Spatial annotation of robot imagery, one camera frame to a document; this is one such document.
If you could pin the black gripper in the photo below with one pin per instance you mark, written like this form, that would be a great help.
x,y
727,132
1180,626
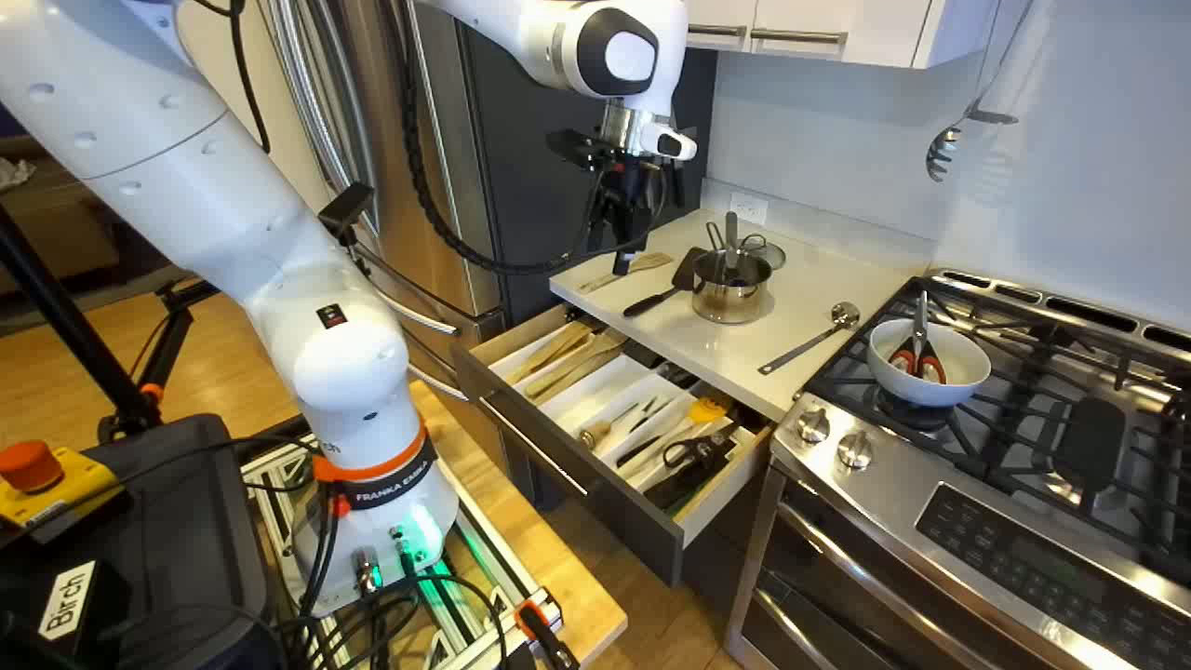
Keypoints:
x,y
625,181

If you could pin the black spatula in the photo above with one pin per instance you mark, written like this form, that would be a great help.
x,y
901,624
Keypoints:
x,y
691,266

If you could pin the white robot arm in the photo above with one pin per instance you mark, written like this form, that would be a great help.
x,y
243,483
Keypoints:
x,y
163,148

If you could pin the white cutlery tray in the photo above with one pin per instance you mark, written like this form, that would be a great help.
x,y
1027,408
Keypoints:
x,y
609,393

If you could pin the metal utensil in saucepan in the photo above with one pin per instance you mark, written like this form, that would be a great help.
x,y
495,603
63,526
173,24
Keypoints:
x,y
730,235

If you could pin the steel saucepan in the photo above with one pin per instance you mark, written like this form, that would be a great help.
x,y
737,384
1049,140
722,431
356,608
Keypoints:
x,y
730,299

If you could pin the wooden turner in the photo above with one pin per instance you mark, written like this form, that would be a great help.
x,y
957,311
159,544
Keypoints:
x,y
552,347

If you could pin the light wooden spoon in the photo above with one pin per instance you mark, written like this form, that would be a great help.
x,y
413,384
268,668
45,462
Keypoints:
x,y
577,366

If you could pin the yellow smiley utensil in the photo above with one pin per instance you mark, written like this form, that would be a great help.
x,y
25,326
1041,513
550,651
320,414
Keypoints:
x,y
710,414

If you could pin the long metal ladle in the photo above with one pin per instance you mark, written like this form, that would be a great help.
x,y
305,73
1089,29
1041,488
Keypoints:
x,y
845,314

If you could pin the stainless steel refrigerator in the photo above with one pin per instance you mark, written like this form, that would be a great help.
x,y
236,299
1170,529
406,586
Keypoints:
x,y
386,148

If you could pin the wooden kitchen drawer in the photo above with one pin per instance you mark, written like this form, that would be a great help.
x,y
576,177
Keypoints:
x,y
597,483

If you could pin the white upper cabinets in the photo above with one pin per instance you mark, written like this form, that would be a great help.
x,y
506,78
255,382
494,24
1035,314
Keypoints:
x,y
867,24

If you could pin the hanging metal slotted spoon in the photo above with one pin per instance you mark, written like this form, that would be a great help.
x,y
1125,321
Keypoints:
x,y
943,152

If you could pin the stainless steel gas range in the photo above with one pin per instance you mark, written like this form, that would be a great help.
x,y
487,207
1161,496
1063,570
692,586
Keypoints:
x,y
867,496

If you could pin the white bowl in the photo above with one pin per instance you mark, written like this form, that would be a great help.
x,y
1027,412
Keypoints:
x,y
957,372

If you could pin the black tripod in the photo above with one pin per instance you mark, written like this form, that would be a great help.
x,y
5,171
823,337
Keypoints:
x,y
76,327

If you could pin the black equipment case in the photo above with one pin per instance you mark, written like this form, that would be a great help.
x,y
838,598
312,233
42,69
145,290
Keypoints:
x,y
163,544

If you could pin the red emergency stop button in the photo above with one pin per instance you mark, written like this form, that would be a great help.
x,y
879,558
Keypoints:
x,y
31,465

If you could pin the wooden robot mount table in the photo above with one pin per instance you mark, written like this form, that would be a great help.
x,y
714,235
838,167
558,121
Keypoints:
x,y
558,570

